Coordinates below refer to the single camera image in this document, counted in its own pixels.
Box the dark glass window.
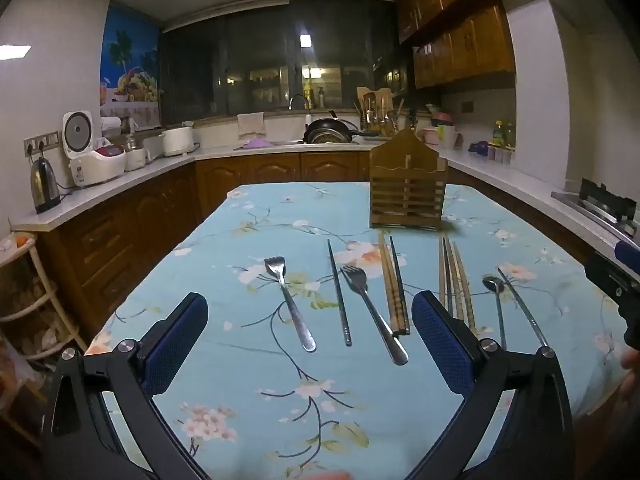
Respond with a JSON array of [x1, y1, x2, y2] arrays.
[[160, 0, 401, 128]]

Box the gas stove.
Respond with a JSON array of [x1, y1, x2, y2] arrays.
[[551, 178, 640, 248]]

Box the beige hanging towel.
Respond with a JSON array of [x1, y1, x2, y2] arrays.
[[236, 112, 266, 141]]

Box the steel fork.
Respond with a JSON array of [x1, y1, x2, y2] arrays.
[[341, 266, 409, 366], [264, 256, 317, 352]]

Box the blue floral tablecloth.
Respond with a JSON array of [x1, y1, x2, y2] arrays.
[[85, 181, 631, 480]]

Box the wooden lower cabinets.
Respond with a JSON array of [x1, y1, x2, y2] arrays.
[[37, 152, 371, 341]]

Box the dark chopstick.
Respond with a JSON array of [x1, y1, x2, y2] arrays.
[[389, 236, 412, 336], [443, 237, 454, 317], [327, 239, 353, 347]]

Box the green bottle with yellow cap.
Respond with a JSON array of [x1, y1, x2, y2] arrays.
[[492, 120, 516, 148]]

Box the wooden cabinets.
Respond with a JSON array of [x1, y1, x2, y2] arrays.
[[37, 152, 371, 341], [390, 0, 517, 91]]

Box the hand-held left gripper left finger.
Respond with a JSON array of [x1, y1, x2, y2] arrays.
[[42, 292, 211, 480]]

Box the dish rack with utensils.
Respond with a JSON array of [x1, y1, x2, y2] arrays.
[[357, 102, 401, 137]]

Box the wall power outlet strip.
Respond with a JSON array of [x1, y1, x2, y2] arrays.
[[23, 131, 61, 153]]

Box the metal strainer bowl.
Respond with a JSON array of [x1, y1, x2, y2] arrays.
[[307, 129, 351, 145]]

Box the white storage rack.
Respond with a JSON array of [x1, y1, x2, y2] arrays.
[[0, 232, 88, 361]]

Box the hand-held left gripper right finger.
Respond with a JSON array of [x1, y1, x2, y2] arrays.
[[411, 290, 576, 480]]

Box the steel electric kettle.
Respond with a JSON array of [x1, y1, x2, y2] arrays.
[[30, 156, 62, 214]]

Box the wooden utensil holder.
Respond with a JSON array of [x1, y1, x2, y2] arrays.
[[369, 130, 448, 231]]

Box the black wok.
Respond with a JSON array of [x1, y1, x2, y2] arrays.
[[304, 110, 380, 143]]

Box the white kitchen countertop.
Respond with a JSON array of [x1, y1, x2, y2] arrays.
[[10, 115, 640, 261]]

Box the steel sink faucet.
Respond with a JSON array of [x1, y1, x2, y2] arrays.
[[289, 94, 312, 128]]

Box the wooden upper cabinets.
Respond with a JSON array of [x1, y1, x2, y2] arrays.
[[390, 0, 517, 91]]

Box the white rice cooker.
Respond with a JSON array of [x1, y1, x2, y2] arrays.
[[62, 110, 127, 189]]

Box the fruit and palm wall poster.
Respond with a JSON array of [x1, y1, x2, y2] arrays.
[[100, 2, 163, 128]]

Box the person's right hand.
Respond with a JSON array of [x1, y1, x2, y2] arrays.
[[620, 347, 640, 403]]

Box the wooden cutting board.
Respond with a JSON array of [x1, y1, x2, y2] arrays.
[[356, 87, 394, 123]]

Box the white cooking pot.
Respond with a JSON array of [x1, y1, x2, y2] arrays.
[[160, 126, 196, 157]]

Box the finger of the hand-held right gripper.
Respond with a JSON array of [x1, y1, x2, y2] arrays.
[[615, 241, 640, 276]]

